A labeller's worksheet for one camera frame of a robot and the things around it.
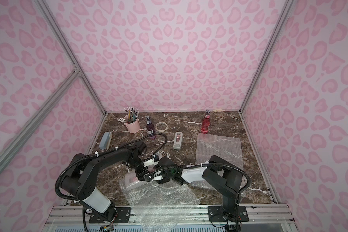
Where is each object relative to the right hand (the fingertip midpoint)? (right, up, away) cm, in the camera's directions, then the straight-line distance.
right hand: (158, 169), depth 88 cm
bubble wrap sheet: (+3, -16, -13) cm, 21 cm away
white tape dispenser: (+12, +17, +10) cm, 23 cm away
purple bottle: (-6, +25, +7) cm, 27 cm away
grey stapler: (-36, +16, +9) cm, 41 cm away
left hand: (-5, -3, -3) cm, 6 cm away
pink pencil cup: (-19, +25, +15) cm, 35 cm away
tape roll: (-1, +26, +22) cm, 34 cm away
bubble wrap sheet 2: (+45, +11, +10) cm, 48 cm away
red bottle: (-11, -3, -8) cm, 14 cm away
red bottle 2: (+32, +28, +14) cm, 45 cm away
